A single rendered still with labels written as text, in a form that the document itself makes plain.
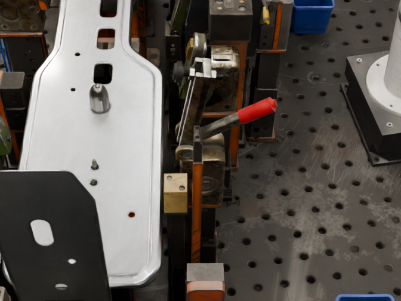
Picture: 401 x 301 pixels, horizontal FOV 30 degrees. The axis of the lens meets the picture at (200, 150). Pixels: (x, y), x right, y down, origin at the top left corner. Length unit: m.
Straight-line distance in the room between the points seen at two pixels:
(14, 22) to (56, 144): 0.36
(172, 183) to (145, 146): 0.14
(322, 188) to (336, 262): 0.17
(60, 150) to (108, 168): 0.09
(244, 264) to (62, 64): 0.49
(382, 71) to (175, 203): 0.69
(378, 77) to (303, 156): 0.22
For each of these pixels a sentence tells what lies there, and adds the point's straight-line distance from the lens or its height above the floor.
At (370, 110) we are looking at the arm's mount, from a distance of 1.55.
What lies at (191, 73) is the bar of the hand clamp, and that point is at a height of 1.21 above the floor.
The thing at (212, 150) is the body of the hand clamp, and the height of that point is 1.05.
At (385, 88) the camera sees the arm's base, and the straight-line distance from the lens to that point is 1.58.
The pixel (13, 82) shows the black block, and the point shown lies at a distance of 1.32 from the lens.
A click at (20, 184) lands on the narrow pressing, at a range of 0.76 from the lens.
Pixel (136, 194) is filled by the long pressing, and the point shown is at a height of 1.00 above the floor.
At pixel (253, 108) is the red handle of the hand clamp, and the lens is 1.06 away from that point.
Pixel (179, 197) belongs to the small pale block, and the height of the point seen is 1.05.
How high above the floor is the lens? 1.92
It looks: 51 degrees down
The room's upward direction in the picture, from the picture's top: 2 degrees clockwise
